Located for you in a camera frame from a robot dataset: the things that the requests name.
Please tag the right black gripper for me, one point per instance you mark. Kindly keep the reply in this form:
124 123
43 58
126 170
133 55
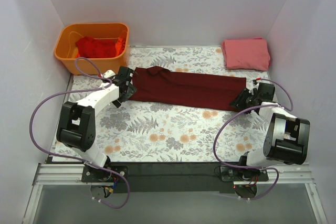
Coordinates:
247 99

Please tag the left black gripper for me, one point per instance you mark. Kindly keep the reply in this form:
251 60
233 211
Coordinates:
127 83

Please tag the dark red t shirt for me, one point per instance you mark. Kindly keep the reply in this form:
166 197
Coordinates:
157 84

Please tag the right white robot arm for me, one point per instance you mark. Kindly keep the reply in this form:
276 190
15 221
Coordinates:
287 137

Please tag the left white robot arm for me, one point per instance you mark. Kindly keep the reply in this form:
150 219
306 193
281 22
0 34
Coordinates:
77 123

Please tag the orange t shirt in bin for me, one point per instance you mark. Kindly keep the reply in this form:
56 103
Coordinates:
120 44

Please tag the folded pink t shirt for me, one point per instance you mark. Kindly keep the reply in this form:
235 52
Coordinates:
248 54

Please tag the bright red t shirt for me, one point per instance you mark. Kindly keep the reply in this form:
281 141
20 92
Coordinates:
96 48

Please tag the orange plastic bin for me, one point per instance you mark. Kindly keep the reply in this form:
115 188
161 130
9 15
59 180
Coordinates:
66 50

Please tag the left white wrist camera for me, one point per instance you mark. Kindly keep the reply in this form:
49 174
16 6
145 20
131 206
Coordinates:
108 74

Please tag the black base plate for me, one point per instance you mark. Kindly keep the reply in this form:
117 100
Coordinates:
161 177

